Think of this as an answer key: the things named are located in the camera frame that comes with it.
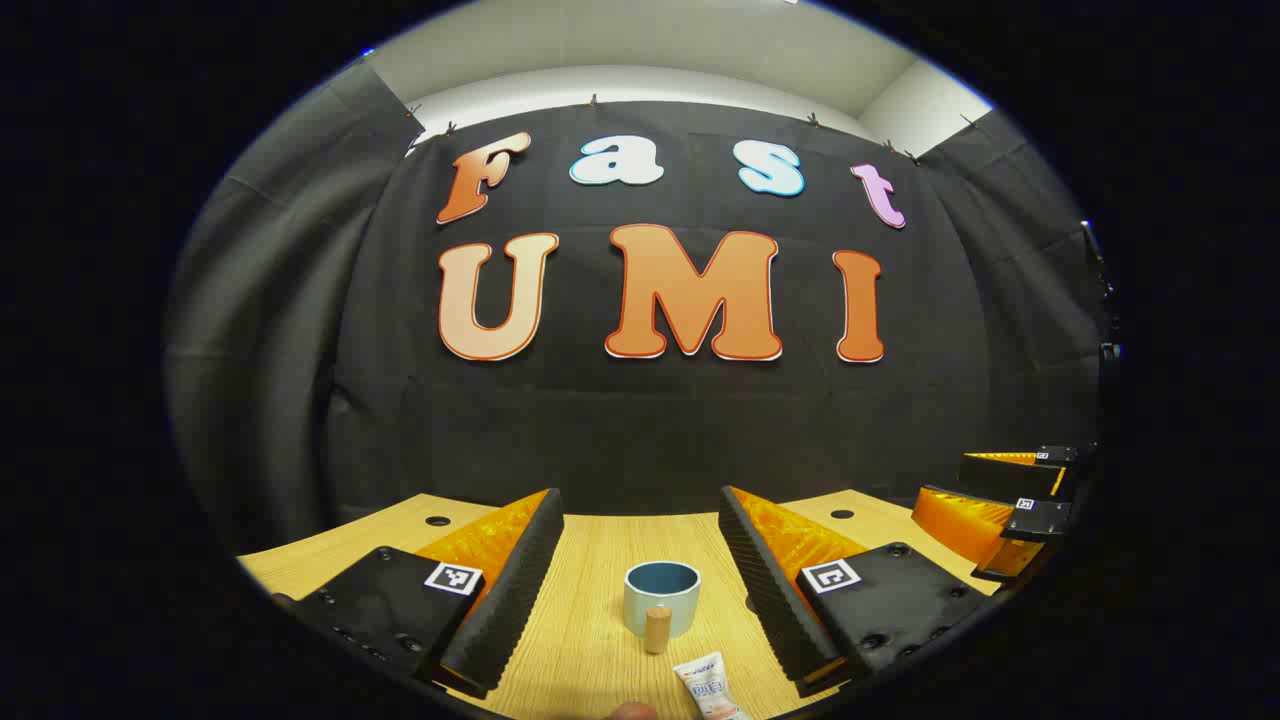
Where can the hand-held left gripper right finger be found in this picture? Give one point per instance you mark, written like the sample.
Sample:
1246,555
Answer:
765,580

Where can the black backdrop cloth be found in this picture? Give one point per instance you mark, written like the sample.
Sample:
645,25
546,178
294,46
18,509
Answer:
640,430

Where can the white toothpaste tube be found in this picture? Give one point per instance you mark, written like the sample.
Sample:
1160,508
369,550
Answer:
712,690

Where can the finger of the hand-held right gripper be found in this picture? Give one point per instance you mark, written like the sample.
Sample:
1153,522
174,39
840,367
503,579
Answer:
1010,478
960,525

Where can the wooden desktop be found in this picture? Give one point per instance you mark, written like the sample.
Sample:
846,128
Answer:
590,620

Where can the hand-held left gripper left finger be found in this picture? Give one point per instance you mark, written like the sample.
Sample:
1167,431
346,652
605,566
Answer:
520,580

